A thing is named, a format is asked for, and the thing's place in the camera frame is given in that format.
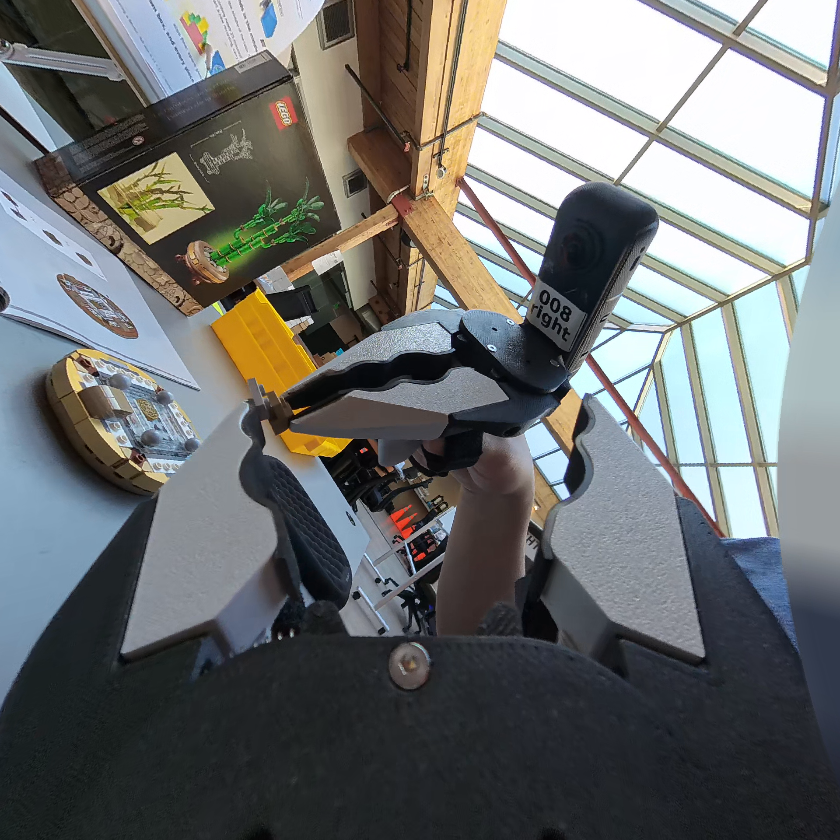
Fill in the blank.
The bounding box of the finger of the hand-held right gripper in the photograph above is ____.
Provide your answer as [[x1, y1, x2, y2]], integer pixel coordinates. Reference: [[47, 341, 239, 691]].
[[287, 366, 511, 467], [281, 311, 469, 410]]

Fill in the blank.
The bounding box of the round tan lego base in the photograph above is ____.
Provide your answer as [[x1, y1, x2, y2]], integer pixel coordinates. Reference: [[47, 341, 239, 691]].
[[45, 349, 202, 495]]

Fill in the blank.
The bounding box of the yellow plastic bin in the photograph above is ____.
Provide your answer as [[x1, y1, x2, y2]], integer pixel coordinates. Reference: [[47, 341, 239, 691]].
[[210, 289, 356, 458]]

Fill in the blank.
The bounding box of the white instruction booklet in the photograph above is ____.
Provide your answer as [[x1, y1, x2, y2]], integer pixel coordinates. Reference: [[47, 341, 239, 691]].
[[0, 169, 201, 392]]

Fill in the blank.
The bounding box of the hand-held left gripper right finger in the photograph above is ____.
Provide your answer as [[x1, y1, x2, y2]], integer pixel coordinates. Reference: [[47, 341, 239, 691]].
[[523, 394, 707, 672]]

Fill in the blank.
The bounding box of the person's right forearm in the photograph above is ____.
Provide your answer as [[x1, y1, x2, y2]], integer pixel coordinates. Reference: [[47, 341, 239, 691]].
[[434, 487, 534, 636]]

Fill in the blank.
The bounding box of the black lego set box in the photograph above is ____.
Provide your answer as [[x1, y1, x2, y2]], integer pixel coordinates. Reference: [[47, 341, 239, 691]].
[[34, 54, 343, 318]]

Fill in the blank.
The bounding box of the person's right hand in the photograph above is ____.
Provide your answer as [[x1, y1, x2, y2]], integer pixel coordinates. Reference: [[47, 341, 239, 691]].
[[453, 433, 536, 494]]

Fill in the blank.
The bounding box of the black office chair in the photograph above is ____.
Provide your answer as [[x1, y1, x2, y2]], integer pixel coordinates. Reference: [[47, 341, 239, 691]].
[[392, 583, 439, 635]]

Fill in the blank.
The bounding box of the white printed paper sheet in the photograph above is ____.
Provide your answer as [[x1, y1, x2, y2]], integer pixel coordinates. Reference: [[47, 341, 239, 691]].
[[104, 0, 326, 101]]

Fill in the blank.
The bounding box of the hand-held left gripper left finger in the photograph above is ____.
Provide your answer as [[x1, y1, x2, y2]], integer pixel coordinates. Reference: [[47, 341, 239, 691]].
[[120, 399, 353, 662]]

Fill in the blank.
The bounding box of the person's blue clothing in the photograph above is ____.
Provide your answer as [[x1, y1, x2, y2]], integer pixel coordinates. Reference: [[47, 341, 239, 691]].
[[721, 535, 800, 652]]

